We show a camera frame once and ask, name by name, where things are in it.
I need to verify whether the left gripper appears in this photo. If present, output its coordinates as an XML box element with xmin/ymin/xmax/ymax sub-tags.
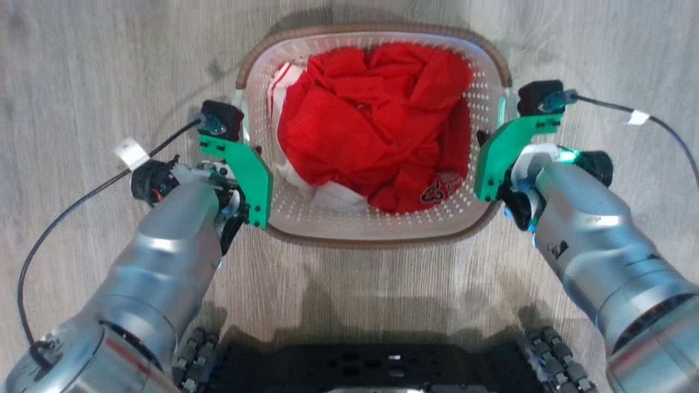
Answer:
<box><xmin>197</xmin><ymin>145</ymin><xmax>263</xmax><ymax>256</ymax></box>

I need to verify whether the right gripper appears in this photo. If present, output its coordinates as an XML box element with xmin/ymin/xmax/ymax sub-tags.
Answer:
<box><xmin>477</xmin><ymin>129</ymin><xmax>564</xmax><ymax>232</ymax></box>

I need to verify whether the white perforated laundry basket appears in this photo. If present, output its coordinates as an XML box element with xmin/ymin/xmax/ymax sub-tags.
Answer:
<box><xmin>235</xmin><ymin>23</ymin><xmax>513</xmax><ymax>250</ymax></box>

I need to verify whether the white garment with red stripes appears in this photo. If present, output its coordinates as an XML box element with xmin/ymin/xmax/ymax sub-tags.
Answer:
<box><xmin>266</xmin><ymin>62</ymin><xmax>369</xmax><ymax>212</ymax></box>

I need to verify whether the red mesh garment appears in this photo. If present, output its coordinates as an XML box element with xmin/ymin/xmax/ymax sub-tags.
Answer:
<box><xmin>277</xmin><ymin>44</ymin><xmax>473</xmax><ymax>215</ymax></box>

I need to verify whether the black roller wheel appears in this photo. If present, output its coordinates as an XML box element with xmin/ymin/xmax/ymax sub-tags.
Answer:
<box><xmin>173</xmin><ymin>326</ymin><xmax>220</xmax><ymax>393</ymax></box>
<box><xmin>523</xmin><ymin>326</ymin><xmax>599</xmax><ymax>393</ymax></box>

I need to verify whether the green right camera bracket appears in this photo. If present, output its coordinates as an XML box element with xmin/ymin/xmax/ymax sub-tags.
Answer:
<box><xmin>473</xmin><ymin>113</ymin><xmax>564</xmax><ymax>202</ymax></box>

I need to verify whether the green camera bracket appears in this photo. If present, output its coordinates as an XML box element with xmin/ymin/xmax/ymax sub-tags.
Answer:
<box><xmin>199</xmin><ymin>134</ymin><xmax>273</xmax><ymax>228</ymax></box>
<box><xmin>473</xmin><ymin>113</ymin><xmax>564</xmax><ymax>202</ymax></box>

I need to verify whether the green left camera bracket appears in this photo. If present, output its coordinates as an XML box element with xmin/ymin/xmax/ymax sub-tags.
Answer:
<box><xmin>199</xmin><ymin>134</ymin><xmax>273</xmax><ymax>228</ymax></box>

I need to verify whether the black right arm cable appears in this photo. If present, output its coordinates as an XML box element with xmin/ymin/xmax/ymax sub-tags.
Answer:
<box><xmin>541</xmin><ymin>89</ymin><xmax>699</xmax><ymax>189</ymax></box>

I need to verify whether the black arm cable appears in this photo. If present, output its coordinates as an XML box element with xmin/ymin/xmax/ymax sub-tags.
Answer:
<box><xmin>16</xmin><ymin>117</ymin><xmax>204</xmax><ymax>355</ymax></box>
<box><xmin>541</xmin><ymin>89</ymin><xmax>699</xmax><ymax>189</ymax></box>

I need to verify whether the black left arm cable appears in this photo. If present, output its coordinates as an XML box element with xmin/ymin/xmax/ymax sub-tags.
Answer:
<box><xmin>16</xmin><ymin>117</ymin><xmax>204</xmax><ymax>355</ymax></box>

